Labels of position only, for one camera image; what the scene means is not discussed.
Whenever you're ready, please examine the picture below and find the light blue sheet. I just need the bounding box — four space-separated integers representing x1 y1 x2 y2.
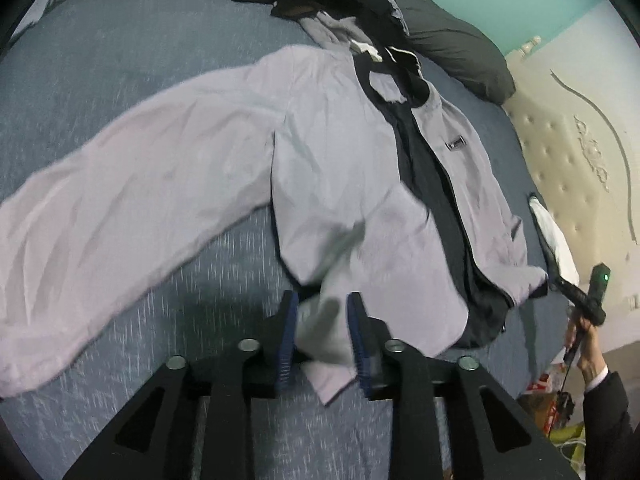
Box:
10 0 96 46

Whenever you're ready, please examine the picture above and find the person's right forearm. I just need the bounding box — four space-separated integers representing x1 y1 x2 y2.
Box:
580 367 636 476

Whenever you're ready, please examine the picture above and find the black garment white drawstring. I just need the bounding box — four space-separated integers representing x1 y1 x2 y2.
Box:
384 45 427 83

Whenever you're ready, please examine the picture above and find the dark grey pillow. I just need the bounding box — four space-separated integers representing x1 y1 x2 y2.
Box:
372 0 516 106

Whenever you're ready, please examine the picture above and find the grey jacket black collar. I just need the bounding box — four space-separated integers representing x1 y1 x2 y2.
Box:
0 44 551 406

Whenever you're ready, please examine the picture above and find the person's right hand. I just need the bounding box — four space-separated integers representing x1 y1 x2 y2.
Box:
565 311 610 388

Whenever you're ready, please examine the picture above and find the cream tufted headboard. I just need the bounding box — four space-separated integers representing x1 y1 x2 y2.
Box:
502 0 640 361

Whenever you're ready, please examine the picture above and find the folded white garment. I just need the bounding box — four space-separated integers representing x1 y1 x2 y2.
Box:
527 194 581 287

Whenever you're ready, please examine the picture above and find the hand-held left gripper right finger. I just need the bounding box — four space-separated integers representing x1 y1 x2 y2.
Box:
347 291 581 480

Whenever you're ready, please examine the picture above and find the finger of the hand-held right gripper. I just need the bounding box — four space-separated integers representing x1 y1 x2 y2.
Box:
546 273 576 299

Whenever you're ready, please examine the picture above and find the red white bag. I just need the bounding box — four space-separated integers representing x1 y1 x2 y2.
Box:
527 360 567 397

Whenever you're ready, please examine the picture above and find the blue patterned bed cover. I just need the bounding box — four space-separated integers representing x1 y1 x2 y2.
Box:
0 0 556 480

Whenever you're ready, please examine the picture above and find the grey garment white lining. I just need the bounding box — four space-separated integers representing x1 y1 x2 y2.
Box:
299 11 385 64

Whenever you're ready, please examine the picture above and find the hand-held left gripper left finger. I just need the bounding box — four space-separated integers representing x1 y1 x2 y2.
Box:
64 290 301 480

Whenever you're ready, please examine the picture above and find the cardboard box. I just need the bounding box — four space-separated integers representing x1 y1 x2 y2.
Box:
517 392 562 437

